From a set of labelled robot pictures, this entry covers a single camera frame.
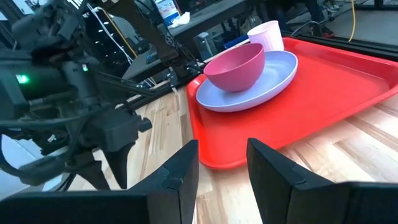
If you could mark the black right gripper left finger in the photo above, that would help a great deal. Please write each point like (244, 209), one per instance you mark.
(93, 208)

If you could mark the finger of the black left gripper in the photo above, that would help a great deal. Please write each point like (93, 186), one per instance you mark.
(93, 169)
(119, 165)

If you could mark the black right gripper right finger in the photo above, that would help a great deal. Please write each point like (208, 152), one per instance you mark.
(295, 205)

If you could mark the lavender plate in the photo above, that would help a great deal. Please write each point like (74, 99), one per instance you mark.
(267, 84)

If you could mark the magenta bowl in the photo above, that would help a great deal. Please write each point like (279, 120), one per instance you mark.
(236, 68)

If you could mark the pink mug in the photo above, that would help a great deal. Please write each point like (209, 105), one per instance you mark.
(267, 37)

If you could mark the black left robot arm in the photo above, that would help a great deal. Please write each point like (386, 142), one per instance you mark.
(37, 84)

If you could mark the red plastic tray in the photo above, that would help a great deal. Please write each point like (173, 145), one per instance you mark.
(311, 109)

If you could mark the white crumpled paper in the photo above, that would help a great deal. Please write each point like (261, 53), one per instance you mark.
(182, 19)

